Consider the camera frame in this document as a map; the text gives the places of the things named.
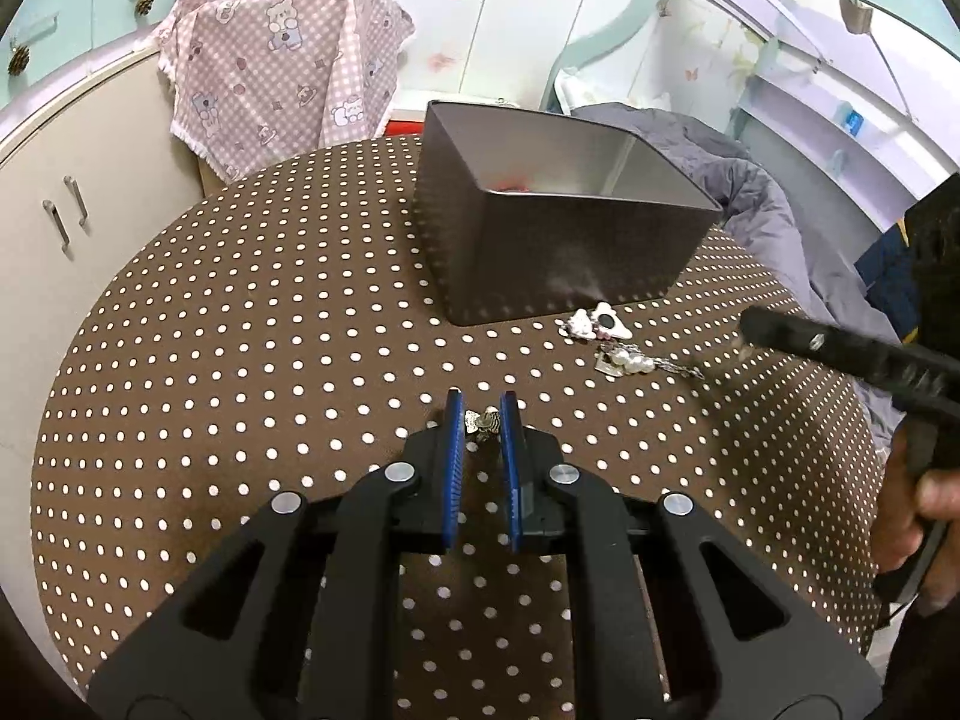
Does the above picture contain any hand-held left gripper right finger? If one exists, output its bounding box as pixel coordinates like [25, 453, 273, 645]
[499, 390, 882, 720]

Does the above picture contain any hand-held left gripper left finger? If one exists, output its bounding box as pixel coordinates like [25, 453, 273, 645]
[86, 388, 467, 720]

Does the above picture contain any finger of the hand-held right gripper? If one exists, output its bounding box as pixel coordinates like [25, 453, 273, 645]
[741, 306, 960, 418]

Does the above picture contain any small silver earring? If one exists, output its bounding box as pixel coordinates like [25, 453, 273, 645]
[463, 406, 503, 443]

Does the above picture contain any pearl chain jewelry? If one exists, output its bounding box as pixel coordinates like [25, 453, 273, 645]
[595, 343, 707, 385]

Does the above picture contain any grey metal tin box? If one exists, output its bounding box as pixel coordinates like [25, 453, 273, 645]
[412, 100, 725, 328]

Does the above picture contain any person's right hand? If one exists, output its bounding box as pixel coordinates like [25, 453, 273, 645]
[872, 420, 960, 610]

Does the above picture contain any dark blue black garment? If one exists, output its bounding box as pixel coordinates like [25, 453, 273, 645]
[855, 172, 960, 362]

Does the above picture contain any grey duvet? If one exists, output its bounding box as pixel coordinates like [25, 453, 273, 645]
[574, 105, 902, 422]

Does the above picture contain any brown polka dot round table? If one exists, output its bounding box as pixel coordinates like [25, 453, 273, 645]
[30, 135, 883, 698]

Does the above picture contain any teal bunk bed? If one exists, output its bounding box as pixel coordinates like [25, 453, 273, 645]
[540, 0, 960, 256]

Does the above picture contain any red box white lid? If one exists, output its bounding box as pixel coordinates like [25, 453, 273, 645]
[388, 86, 542, 137]

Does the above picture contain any pink checked bear cloth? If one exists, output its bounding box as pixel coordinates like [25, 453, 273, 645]
[154, 0, 416, 183]

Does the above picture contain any white wardrobe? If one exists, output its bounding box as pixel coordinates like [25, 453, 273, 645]
[375, 0, 610, 115]

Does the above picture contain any white sideboard cabinet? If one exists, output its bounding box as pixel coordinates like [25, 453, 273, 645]
[0, 52, 212, 593]

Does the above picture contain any teal drawer unit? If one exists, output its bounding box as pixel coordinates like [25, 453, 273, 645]
[0, 0, 197, 103]

